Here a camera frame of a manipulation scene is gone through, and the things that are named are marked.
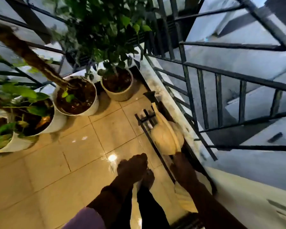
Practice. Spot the beige watering can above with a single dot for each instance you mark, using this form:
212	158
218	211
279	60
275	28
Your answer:
165	137

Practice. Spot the black metal rack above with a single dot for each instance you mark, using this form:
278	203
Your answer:
147	121

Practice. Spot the person's left forearm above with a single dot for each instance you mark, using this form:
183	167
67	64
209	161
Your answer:
114	200

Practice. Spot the bushy green leafy plant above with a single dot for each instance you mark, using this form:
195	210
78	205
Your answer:
102	28

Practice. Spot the person's left hand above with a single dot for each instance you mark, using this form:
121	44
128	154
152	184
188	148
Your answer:
131	168

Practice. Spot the person's right hand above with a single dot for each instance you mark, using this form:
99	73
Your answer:
183	170

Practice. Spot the person's black trouser legs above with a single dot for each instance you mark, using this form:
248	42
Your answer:
151	209

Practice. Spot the broad-leaf green climbing plant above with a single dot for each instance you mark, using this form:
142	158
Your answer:
16	92

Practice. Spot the person's foot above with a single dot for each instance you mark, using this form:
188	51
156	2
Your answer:
147	179

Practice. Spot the white round plant pot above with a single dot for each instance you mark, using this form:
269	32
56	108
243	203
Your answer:
13	144
84	109
54	122

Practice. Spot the person's right fingers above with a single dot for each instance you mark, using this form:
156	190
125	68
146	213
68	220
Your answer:
178	158

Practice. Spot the small black object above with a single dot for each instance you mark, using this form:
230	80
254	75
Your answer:
275	137

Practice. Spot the purple sleeve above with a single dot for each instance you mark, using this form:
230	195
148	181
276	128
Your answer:
85	220

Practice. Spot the ribbed beige plant pot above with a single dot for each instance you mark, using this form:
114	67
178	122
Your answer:
120	89

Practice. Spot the white marble ledge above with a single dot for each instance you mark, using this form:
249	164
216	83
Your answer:
162	88

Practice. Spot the person's right forearm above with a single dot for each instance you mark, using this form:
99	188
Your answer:
212	207

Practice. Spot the person's left fingers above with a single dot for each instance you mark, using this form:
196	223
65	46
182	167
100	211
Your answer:
133	160

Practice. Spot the brown moss pole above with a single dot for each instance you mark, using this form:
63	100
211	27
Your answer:
26	53

